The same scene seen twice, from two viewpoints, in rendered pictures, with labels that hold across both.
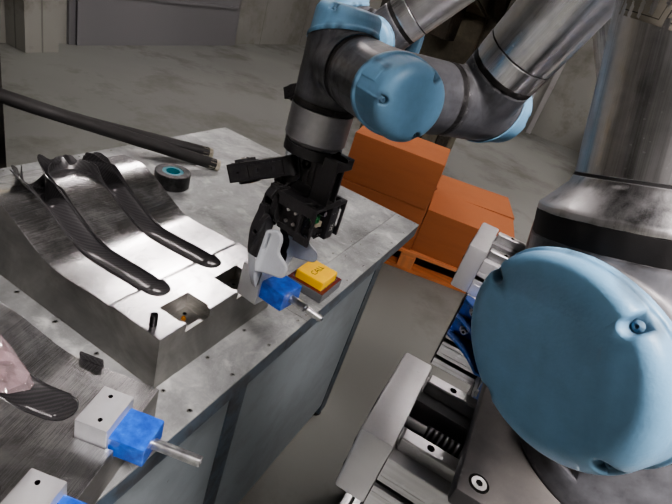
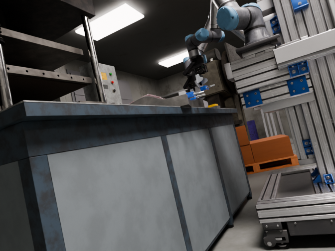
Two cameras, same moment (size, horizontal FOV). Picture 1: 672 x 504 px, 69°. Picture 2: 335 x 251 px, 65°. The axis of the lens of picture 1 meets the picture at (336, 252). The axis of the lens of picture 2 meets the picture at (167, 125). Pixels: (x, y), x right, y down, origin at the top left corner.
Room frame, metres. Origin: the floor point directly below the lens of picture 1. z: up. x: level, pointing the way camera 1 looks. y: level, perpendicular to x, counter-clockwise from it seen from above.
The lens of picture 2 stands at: (-1.16, 0.09, 0.63)
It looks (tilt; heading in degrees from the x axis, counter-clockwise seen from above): 4 degrees up; 9
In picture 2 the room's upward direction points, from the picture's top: 13 degrees counter-clockwise
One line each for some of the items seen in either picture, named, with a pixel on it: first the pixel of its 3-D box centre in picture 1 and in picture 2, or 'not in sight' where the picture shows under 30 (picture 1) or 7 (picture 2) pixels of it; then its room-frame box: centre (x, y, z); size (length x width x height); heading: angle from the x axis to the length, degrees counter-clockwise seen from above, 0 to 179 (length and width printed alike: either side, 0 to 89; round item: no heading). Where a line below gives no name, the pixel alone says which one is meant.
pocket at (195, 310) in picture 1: (184, 317); not in sight; (0.51, 0.17, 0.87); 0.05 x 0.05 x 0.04; 70
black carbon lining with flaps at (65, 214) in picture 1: (110, 213); not in sight; (0.63, 0.35, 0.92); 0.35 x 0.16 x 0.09; 70
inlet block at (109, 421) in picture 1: (144, 440); (194, 97); (0.33, 0.13, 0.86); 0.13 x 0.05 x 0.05; 87
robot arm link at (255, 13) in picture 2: not in sight; (250, 18); (0.32, -0.28, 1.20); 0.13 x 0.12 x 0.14; 126
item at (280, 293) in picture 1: (285, 294); (205, 87); (0.56, 0.05, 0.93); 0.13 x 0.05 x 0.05; 65
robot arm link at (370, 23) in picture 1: (338, 59); (192, 44); (0.57, 0.07, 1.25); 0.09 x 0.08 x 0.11; 36
